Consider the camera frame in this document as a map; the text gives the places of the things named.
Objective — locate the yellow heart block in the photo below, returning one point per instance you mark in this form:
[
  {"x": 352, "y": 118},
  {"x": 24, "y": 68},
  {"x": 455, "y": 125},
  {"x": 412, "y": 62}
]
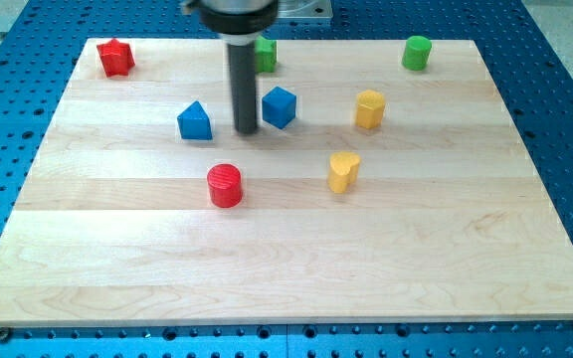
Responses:
[{"x": 343, "y": 170}]

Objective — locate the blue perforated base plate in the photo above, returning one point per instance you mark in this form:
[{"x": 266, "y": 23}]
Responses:
[{"x": 42, "y": 46}]

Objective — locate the blue cube block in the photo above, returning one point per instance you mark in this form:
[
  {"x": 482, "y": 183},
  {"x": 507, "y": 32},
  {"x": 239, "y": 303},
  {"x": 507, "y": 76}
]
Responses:
[{"x": 279, "y": 107}]

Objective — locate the green block behind rod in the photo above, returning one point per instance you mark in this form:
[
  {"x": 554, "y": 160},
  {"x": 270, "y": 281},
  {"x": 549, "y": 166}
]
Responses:
[{"x": 266, "y": 55}]

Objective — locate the red star block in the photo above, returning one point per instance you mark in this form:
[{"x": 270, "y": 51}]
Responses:
[{"x": 116, "y": 57}]

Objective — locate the yellow pentagon block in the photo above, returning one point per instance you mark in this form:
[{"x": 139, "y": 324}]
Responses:
[{"x": 370, "y": 107}]

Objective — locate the light wooden board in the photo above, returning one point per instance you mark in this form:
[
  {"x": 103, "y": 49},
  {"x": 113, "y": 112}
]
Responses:
[{"x": 448, "y": 218}]

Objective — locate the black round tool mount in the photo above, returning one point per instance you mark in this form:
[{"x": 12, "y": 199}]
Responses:
[{"x": 233, "y": 18}]

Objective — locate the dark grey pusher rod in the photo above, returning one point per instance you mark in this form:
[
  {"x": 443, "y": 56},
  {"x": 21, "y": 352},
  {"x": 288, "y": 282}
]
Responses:
[{"x": 242, "y": 74}]

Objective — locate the silver metal mounting plate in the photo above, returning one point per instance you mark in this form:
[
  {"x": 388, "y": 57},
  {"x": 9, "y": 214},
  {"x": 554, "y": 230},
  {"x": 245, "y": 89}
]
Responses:
[{"x": 305, "y": 9}]

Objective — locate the green cylinder block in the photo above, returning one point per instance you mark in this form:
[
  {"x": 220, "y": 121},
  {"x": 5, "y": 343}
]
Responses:
[{"x": 416, "y": 53}]

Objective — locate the red cylinder block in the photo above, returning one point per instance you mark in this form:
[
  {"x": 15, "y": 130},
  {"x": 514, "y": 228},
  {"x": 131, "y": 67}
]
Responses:
[{"x": 225, "y": 185}]

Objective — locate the blue triangle block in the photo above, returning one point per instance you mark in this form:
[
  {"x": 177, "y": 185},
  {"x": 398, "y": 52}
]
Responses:
[{"x": 194, "y": 123}]

